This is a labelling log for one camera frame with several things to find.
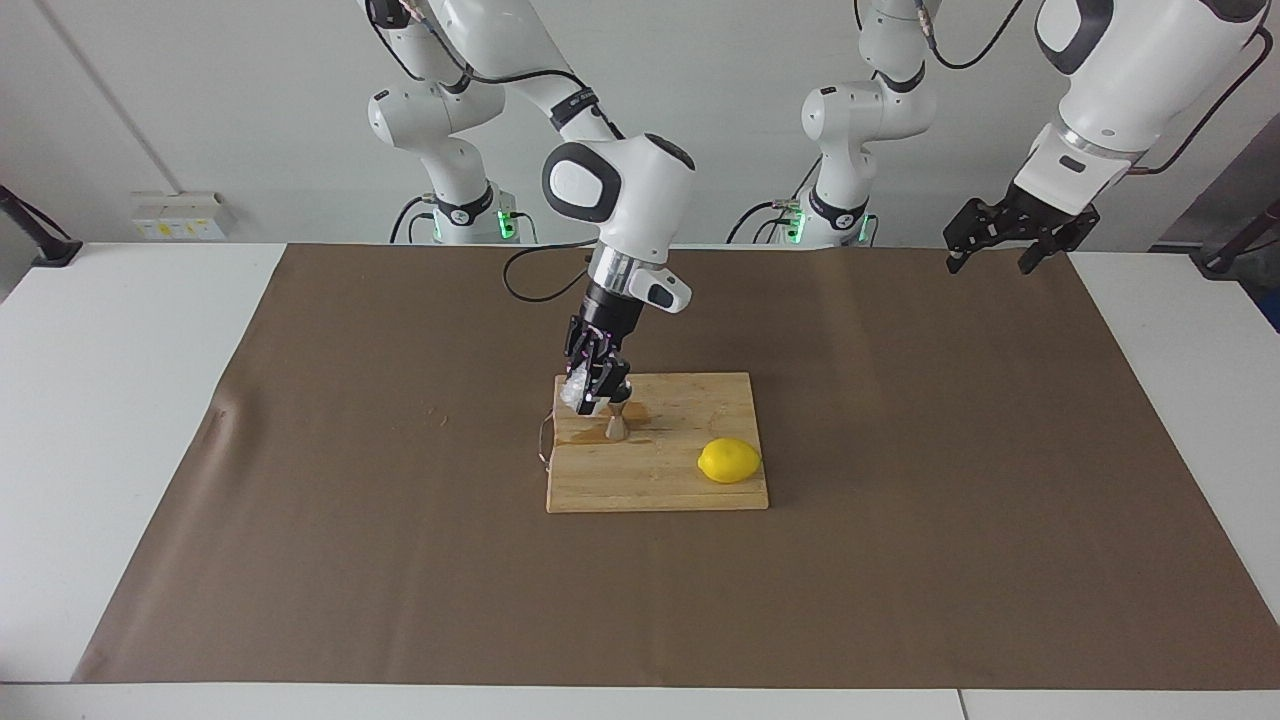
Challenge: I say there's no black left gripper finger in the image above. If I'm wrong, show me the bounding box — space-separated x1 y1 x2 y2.
1017 211 1102 276
944 197 1011 275

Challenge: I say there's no clear crinkled glass cup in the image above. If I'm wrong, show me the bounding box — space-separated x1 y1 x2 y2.
558 368 601 414

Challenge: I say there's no wooden cutting board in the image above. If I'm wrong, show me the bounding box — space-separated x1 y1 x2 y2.
537 372 771 515

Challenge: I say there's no yellow lemon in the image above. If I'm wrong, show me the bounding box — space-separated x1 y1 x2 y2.
697 437 763 485

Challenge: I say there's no black clamp stand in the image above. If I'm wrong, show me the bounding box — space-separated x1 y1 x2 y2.
0 185 83 269
1190 198 1280 279

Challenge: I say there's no brown paper table mat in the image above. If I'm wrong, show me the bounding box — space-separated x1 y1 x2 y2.
72 243 1280 691

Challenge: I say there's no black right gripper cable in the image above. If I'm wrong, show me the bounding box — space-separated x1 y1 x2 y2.
365 0 627 304

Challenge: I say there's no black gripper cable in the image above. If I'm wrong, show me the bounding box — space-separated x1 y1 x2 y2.
365 0 627 304
920 0 1277 177

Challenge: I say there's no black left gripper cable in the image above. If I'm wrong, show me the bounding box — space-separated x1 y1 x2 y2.
920 0 1277 177

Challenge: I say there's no black base power cable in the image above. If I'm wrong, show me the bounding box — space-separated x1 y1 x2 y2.
389 194 438 246
726 199 803 246

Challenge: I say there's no white wall socket box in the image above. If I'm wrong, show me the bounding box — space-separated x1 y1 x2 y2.
130 192 233 243

